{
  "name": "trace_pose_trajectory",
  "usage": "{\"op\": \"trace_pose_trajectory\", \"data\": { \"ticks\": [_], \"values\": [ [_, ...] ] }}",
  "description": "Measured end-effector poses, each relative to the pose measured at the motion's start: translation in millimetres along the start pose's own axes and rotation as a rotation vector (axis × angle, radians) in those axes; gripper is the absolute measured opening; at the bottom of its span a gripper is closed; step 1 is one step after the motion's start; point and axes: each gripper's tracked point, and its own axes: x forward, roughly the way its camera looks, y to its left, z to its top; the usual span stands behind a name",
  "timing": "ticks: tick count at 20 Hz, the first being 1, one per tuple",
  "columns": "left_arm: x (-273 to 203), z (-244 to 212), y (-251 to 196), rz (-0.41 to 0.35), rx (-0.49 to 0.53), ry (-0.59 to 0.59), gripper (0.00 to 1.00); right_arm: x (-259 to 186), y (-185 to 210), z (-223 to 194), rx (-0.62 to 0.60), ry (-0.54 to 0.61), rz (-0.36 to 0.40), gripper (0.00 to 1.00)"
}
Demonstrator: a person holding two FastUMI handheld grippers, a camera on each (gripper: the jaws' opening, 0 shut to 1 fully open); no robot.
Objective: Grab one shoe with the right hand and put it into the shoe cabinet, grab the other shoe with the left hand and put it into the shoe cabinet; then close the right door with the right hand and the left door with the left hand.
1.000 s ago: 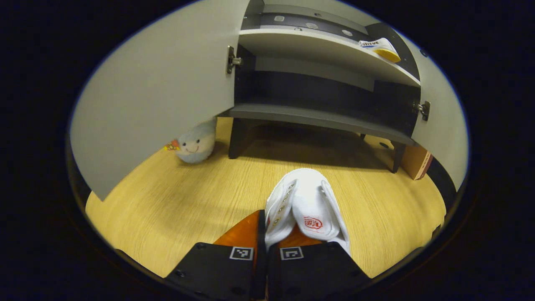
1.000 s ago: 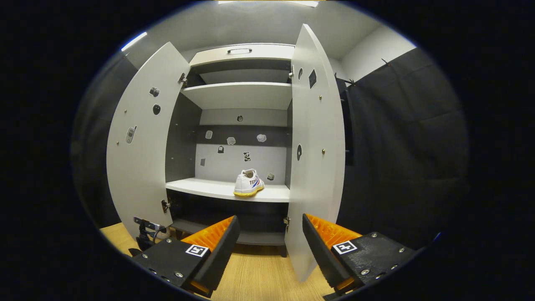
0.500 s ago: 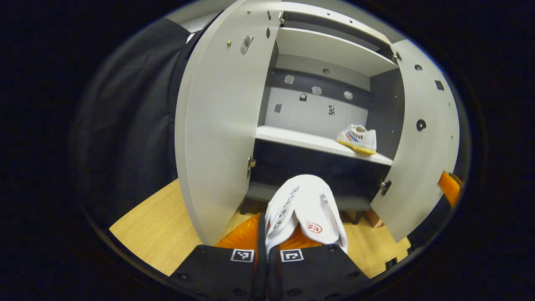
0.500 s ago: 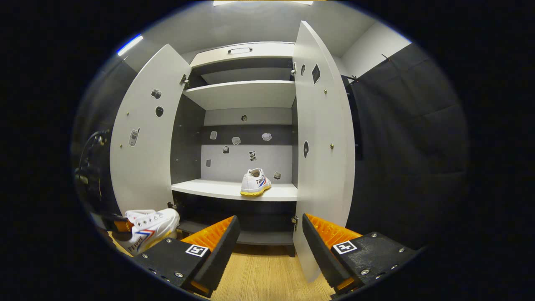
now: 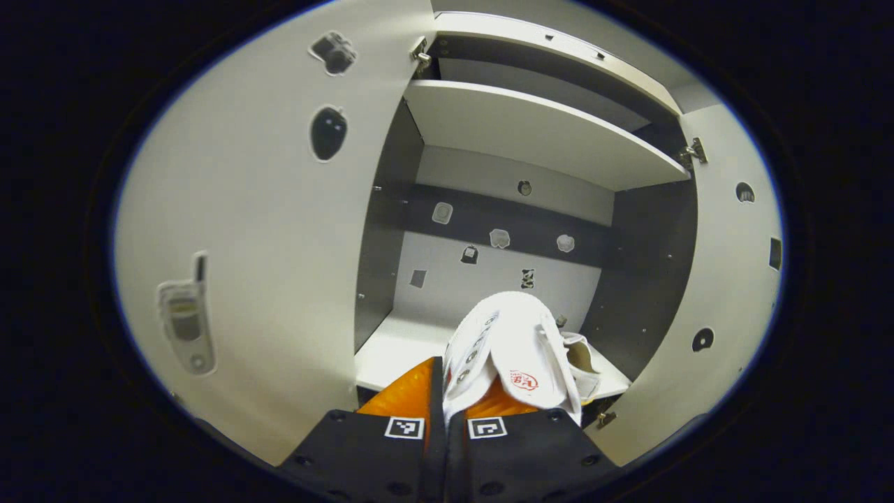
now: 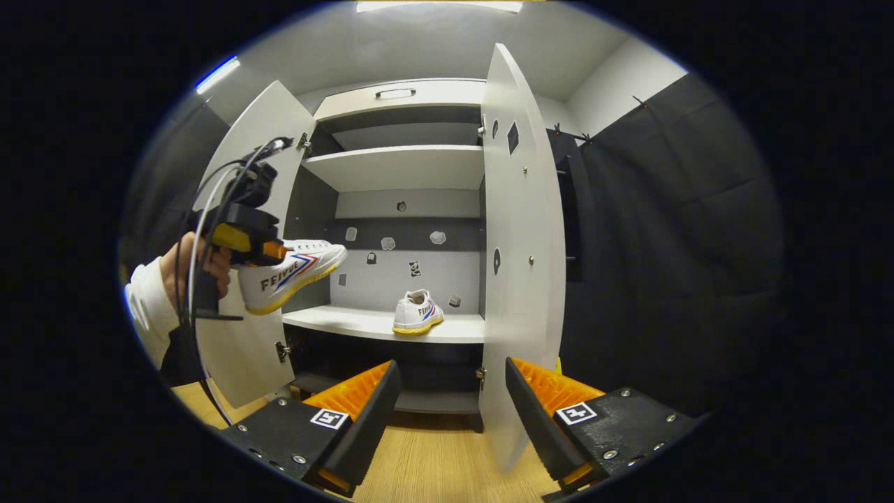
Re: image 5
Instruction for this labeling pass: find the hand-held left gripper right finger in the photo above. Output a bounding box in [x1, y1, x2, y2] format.
[447, 395, 619, 503]

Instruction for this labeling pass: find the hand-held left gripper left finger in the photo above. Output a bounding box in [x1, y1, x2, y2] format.
[279, 356, 448, 503]

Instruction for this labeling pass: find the white canvas shoe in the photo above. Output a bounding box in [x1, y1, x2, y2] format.
[442, 291, 584, 427]
[559, 332, 603, 406]

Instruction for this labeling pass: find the white cabinet door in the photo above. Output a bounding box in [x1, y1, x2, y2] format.
[114, 0, 437, 467]
[583, 105, 783, 467]

